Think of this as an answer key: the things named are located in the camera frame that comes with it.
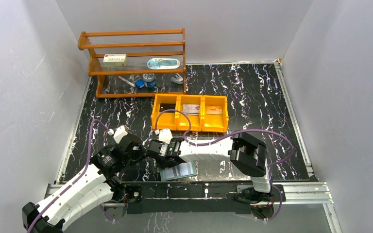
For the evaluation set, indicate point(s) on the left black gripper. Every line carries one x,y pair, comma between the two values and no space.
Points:
135,151

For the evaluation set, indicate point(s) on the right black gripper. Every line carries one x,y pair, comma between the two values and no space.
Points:
156,151

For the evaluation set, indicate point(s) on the green card holder wallet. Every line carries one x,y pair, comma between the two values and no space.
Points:
180,171

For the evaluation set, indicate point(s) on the yellow three-compartment bin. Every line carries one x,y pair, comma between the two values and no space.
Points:
199,113

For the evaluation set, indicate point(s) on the orange wooden shelf rack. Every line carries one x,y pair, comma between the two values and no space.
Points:
140,47

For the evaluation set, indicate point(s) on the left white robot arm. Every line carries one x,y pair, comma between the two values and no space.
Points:
94,185

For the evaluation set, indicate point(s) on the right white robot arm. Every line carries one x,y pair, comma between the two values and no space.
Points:
247,153

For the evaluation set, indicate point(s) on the black VIP card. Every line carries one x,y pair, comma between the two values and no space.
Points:
167,107

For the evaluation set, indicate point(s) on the bronze card in bin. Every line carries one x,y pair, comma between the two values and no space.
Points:
214,110

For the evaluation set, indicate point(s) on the small blue block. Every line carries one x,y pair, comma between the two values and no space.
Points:
139,83

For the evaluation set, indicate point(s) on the blue white jar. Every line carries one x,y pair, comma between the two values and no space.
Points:
149,80

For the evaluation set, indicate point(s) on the white marker pen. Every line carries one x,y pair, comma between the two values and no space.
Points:
127,81

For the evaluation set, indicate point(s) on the blue blister pack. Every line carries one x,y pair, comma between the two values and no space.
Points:
163,63

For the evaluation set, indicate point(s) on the white red box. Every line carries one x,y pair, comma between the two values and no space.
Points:
115,60

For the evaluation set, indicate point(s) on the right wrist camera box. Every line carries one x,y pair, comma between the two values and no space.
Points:
165,135

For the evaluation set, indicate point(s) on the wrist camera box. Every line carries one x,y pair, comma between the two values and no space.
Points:
165,135
119,133

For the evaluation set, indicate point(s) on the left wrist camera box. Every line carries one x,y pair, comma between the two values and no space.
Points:
119,133

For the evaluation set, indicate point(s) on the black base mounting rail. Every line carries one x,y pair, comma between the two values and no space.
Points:
198,197

